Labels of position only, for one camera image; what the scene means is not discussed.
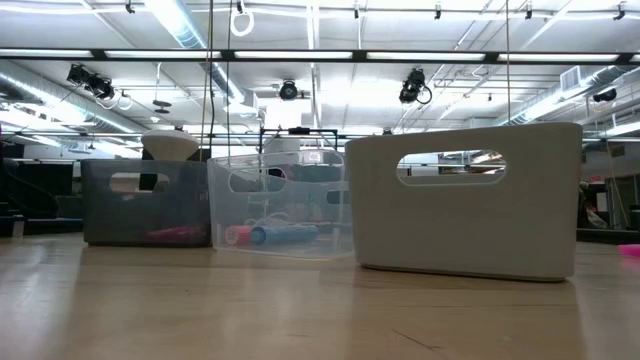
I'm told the light grey plastic bin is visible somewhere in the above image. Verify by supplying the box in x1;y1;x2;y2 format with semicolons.
344;122;585;282

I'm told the thick blue marker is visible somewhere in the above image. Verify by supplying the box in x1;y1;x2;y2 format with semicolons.
249;223;320;247

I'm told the black round camera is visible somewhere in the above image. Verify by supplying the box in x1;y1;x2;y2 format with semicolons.
278;79;300;102

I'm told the LED light strip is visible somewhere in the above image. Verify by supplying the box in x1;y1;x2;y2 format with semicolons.
365;51;487;62
103;49;222;60
0;48;95;59
233;50;354;61
497;52;621;63

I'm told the clear plastic bin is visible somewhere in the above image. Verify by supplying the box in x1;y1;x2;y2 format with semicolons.
206;148;355;261

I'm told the pink highlighter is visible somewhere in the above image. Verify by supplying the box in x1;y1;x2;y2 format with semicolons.
144;225;209;245

